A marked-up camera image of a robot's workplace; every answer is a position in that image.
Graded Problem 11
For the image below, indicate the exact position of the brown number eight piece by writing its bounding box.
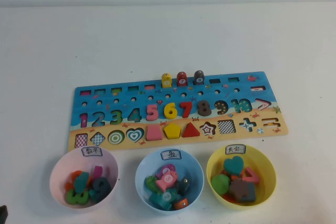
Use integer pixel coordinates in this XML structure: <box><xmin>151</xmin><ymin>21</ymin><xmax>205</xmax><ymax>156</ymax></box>
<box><xmin>197</xmin><ymin>100</ymin><xmax>213</xmax><ymax>116</ymax></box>

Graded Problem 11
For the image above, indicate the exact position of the yellow number six piece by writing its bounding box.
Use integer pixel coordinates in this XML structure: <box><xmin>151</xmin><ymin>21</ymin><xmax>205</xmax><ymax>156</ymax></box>
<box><xmin>163</xmin><ymin>102</ymin><xmax>179</xmax><ymax>120</ymax></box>

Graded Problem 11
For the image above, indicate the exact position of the pink number five piece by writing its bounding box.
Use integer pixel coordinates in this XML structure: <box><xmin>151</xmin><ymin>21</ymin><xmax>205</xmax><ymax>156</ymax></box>
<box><xmin>145</xmin><ymin>103</ymin><xmax>160</xmax><ymax>122</ymax></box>

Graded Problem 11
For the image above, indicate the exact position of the red number seven piece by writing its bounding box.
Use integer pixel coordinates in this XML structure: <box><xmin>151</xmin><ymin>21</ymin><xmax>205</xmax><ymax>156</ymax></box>
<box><xmin>179</xmin><ymin>101</ymin><xmax>194</xmax><ymax>119</ymax></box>

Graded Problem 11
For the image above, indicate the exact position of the blue and sand puzzle board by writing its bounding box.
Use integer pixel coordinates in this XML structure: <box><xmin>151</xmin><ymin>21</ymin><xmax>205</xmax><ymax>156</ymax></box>
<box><xmin>67</xmin><ymin>71</ymin><xmax>289</xmax><ymax>152</ymax></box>

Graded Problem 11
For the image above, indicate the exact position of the yellow pentagon piece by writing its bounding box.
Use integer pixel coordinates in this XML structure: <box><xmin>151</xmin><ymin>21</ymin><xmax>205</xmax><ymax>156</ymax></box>
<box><xmin>164</xmin><ymin>123</ymin><xmax>183</xmax><ymax>140</ymax></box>

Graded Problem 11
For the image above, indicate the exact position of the pink trapezoid piece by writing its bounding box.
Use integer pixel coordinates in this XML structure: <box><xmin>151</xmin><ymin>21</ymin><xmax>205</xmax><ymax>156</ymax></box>
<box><xmin>145</xmin><ymin>125</ymin><xmax>163</xmax><ymax>141</ymax></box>

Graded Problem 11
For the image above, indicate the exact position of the red triangle piece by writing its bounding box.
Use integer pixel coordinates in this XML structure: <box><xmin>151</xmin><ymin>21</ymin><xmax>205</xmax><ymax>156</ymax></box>
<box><xmin>182</xmin><ymin>122</ymin><xmax>201</xmax><ymax>138</ymax></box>

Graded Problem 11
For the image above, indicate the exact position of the paper label on blue bowl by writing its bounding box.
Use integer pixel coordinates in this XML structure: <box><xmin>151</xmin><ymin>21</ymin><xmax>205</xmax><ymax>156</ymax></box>
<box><xmin>160</xmin><ymin>150</ymin><xmax>182</xmax><ymax>161</ymax></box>

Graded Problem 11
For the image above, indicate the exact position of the magenta fish piece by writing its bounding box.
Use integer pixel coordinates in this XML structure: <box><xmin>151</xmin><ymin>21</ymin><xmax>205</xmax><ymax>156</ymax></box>
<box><xmin>155</xmin><ymin>164</ymin><xmax>176</xmax><ymax>179</ymax></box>

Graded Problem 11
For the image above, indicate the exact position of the light blue plastic bowl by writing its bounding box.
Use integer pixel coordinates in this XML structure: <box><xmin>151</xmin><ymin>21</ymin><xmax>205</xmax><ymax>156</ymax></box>
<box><xmin>134</xmin><ymin>148</ymin><xmax>205</xmax><ymax>211</ymax></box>

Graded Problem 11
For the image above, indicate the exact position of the pink fish piece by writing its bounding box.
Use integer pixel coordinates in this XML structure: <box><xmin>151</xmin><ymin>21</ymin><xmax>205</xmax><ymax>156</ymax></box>
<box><xmin>155</xmin><ymin>170</ymin><xmax>179</xmax><ymax>192</ymax></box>

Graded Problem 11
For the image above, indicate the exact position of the paper label on yellow bowl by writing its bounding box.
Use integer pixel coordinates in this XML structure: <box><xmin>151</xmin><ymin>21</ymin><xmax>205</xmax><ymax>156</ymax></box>
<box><xmin>225</xmin><ymin>145</ymin><xmax>246</xmax><ymax>155</ymax></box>

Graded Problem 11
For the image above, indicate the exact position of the green fish piece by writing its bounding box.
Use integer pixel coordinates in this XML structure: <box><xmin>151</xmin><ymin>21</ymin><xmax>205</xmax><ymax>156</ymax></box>
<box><xmin>144</xmin><ymin>175</ymin><xmax>160</xmax><ymax>191</ymax></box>

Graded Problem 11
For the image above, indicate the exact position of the dark blue fish piece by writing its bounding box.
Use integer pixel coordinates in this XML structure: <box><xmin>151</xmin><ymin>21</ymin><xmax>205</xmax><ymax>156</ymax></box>
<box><xmin>176</xmin><ymin>176</ymin><xmax>191</xmax><ymax>196</ymax></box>

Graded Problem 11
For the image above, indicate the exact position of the paper label on pink bowl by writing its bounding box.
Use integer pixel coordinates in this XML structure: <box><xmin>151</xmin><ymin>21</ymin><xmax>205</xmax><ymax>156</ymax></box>
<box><xmin>81</xmin><ymin>146</ymin><xmax>102</xmax><ymax>157</ymax></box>

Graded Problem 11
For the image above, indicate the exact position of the teal heart piece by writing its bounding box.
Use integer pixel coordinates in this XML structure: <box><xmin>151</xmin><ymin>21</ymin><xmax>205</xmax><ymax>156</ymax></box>
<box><xmin>223</xmin><ymin>155</ymin><xmax>245</xmax><ymax>177</ymax></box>

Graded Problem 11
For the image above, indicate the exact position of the green circle piece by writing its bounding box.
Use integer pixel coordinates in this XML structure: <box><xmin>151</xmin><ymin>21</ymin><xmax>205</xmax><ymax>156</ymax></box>
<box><xmin>211</xmin><ymin>174</ymin><xmax>232</xmax><ymax>195</ymax></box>

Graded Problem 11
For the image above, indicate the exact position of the teal fish piece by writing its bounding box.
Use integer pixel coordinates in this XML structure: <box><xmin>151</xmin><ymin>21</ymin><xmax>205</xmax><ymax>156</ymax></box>
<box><xmin>149</xmin><ymin>188</ymin><xmax>179</xmax><ymax>210</ymax></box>

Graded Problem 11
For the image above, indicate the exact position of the magenta number one piece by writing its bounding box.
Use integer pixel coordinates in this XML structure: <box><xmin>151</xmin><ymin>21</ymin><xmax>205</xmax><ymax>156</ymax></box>
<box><xmin>91</xmin><ymin>165</ymin><xmax>103</xmax><ymax>180</ymax></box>

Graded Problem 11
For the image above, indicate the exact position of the orange fish piece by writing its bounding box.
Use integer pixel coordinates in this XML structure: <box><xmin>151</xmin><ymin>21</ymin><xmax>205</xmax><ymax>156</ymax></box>
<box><xmin>173</xmin><ymin>198</ymin><xmax>188</xmax><ymax>210</ymax></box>

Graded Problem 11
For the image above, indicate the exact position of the dark teal number nine piece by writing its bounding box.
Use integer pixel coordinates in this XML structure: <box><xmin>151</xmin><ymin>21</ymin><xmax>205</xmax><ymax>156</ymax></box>
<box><xmin>92</xmin><ymin>176</ymin><xmax>111</xmax><ymax>196</ymax></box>

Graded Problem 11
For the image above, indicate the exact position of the brown star piece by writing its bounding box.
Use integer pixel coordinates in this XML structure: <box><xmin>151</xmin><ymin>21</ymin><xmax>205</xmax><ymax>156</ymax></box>
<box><xmin>228</xmin><ymin>178</ymin><xmax>250</xmax><ymax>201</ymax></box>

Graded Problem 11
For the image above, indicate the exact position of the orange shape piece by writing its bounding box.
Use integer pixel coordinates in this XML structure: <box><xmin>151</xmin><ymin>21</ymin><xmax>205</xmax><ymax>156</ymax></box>
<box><xmin>222</xmin><ymin>193</ymin><xmax>238</xmax><ymax>204</ymax></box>

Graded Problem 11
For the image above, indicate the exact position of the teal number four piece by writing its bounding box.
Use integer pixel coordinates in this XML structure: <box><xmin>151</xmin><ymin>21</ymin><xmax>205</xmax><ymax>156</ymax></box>
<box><xmin>73</xmin><ymin>172</ymin><xmax>92</xmax><ymax>193</ymax></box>

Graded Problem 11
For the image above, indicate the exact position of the pink greater-than sign piece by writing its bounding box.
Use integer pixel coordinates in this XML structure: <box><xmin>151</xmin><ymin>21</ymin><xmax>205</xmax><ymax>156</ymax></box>
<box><xmin>243</xmin><ymin>166</ymin><xmax>261</xmax><ymax>185</ymax></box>

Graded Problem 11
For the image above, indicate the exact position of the orange number piece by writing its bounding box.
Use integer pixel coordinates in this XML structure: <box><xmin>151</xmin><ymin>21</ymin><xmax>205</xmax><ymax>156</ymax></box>
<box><xmin>65</xmin><ymin>170</ymin><xmax>92</xmax><ymax>190</ymax></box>

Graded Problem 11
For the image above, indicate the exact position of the small teal number piece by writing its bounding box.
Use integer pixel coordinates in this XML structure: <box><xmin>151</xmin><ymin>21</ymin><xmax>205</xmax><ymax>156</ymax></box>
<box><xmin>88</xmin><ymin>189</ymin><xmax>102</xmax><ymax>204</ymax></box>

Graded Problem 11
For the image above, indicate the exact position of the grey-blue square piece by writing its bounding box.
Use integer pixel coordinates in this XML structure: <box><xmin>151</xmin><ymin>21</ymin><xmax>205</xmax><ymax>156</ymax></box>
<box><xmin>240</xmin><ymin>182</ymin><xmax>257</xmax><ymax>203</ymax></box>

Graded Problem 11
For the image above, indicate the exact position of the yellow plastic bowl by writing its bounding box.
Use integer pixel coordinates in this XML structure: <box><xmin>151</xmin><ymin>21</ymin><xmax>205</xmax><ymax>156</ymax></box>
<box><xmin>206</xmin><ymin>144</ymin><xmax>277</xmax><ymax>211</ymax></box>

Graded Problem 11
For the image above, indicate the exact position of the pink plastic bowl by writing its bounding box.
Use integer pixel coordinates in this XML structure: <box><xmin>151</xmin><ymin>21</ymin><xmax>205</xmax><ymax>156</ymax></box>
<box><xmin>49</xmin><ymin>146</ymin><xmax>119</xmax><ymax>210</ymax></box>

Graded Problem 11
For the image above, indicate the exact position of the green number three piece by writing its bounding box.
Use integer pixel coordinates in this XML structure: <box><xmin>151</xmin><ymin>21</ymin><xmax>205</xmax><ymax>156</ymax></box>
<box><xmin>65</xmin><ymin>188</ymin><xmax>90</xmax><ymax>205</ymax></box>

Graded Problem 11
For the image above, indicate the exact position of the yellow fish peg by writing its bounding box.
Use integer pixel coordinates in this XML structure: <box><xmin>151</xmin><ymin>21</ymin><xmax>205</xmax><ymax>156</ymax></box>
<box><xmin>161</xmin><ymin>72</ymin><xmax>173</xmax><ymax>89</ymax></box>

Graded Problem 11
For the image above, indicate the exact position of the red fish peg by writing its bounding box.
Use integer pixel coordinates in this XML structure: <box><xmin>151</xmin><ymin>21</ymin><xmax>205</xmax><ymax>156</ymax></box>
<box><xmin>176</xmin><ymin>71</ymin><xmax>188</xmax><ymax>87</ymax></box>

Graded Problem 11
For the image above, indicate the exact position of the brown fish peg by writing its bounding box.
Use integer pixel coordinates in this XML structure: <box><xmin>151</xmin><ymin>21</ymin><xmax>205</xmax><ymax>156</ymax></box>
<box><xmin>193</xmin><ymin>70</ymin><xmax>205</xmax><ymax>86</ymax></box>

